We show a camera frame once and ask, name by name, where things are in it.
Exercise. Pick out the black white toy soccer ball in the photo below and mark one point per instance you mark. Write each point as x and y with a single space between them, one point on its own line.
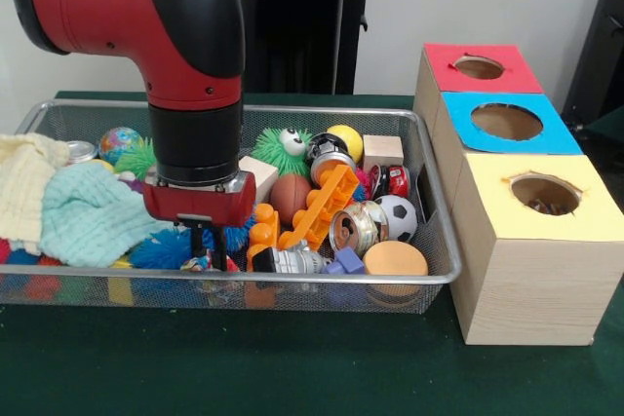
397 216

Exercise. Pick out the small wooden cube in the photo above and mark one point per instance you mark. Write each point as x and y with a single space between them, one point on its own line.
383 150
261 174

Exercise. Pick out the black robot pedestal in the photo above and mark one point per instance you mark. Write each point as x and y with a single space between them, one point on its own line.
292 26

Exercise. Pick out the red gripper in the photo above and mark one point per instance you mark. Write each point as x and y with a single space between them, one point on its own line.
200 204

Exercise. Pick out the mint green cloth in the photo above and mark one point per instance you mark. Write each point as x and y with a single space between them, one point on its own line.
93 216

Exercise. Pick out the large light green spiky ball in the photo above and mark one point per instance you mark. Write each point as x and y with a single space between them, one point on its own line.
136 158

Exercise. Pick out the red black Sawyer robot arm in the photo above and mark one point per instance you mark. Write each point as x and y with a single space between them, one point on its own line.
127 7

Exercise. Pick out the cream yellow cloth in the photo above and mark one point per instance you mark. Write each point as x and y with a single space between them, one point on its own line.
24 182

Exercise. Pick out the globe print ball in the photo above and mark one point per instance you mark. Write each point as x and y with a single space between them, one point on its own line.
119 143

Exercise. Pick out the peach orange ball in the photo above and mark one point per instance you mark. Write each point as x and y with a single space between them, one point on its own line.
395 258

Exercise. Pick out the yellow ball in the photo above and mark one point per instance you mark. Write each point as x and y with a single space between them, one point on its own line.
346 141

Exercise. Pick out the black chair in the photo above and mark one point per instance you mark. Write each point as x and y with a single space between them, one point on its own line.
600 46

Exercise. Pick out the blue spiky ball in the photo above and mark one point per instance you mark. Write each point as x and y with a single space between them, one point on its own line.
161 250

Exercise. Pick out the orange plastic toy brick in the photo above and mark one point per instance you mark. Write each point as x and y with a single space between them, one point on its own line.
317 207

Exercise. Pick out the brown toy football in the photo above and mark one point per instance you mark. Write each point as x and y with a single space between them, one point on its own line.
291 197

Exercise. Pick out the silver drinks can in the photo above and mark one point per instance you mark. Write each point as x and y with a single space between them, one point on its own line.
353 228

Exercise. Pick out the wooden box with three holes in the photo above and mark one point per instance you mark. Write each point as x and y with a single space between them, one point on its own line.
536 280

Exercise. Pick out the multicolour cartoon print cloth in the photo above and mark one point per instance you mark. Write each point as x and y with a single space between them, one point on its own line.
546 207

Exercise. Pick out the shallow clear mesh bin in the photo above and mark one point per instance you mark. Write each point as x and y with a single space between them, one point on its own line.
441 231

